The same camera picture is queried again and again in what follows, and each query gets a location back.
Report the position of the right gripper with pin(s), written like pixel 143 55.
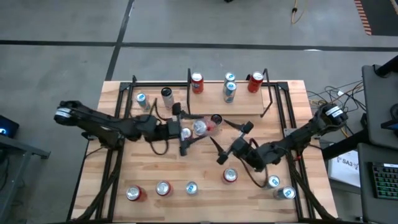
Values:
pixel 240 144

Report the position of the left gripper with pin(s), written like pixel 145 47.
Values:
pixel 173 128

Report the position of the red Coca-Cola can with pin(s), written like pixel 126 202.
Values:
pixel 255 84
pixel 202 127

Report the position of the white Celsius can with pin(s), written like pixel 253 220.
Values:
pixel 216 119
pixel 167 98

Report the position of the blue silver Red Bull can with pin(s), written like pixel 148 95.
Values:
pixel 191 188
pixel 286 193
pixel 142 100
pixel 229 93
pixel 273 181
pixel 230 76

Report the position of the red Fanta strawberry can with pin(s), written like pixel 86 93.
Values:
pixel 163 187
pixel 197 85
pixel 230 175

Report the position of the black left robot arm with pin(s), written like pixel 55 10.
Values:
pixel 99 123

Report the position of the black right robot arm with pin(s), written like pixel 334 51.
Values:
pixel 295 137

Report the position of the white paper sign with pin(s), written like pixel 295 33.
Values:
pixel 345 169

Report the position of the grey desk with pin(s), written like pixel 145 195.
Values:
pixel 363 193

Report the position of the grey side table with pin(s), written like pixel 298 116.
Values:
pixel 377 102

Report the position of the backlit black keyboard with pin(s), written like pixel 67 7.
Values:
pixel 385 180

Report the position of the grey metal stand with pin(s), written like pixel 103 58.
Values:
pixel 25 146

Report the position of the black pole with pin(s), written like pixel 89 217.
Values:
pixel 387 67

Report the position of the black monitor with blue light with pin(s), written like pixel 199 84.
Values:
pixel 9 124

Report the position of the black mat with orange stripes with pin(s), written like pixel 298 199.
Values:
pixel 382 18

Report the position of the wooden shelf with black frame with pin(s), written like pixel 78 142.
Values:
pixel 217 104

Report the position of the black aluminium rig frame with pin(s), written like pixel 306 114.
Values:
pixel 155 84

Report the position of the silver metal bracket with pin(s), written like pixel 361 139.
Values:
pixel 287 132

